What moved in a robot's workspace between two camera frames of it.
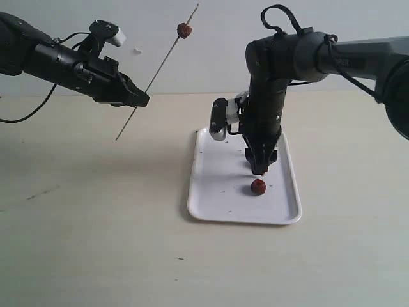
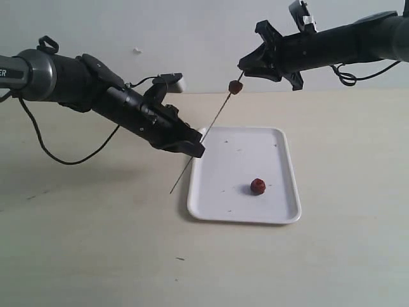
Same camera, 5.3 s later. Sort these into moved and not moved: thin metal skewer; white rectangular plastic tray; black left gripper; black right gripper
Moved: black right gripper; black left gripper; thin metal skewer
Not moved: white rectangular plastic tray
